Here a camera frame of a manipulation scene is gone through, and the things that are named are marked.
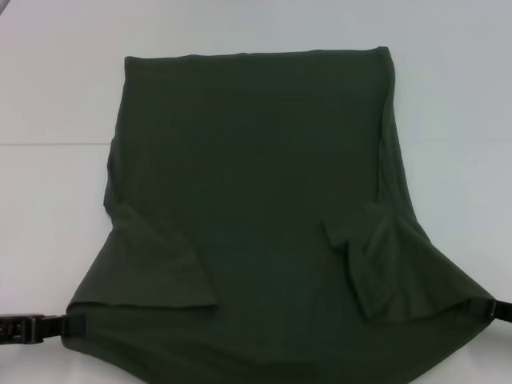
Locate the dark green shirt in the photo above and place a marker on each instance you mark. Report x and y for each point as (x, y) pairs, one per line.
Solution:
(256, 192)

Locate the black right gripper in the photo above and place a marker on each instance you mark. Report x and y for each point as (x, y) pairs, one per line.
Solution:
(505, 312)

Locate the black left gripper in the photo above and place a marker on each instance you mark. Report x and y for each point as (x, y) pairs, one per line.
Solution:
(20, 328)

